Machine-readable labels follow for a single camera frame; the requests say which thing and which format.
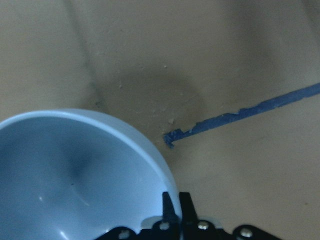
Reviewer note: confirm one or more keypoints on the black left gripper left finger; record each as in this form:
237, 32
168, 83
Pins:
170, 223

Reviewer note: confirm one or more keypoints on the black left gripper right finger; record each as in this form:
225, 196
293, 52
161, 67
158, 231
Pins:
190, 220

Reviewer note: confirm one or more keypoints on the blue bowl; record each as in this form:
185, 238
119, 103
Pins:
74, 174

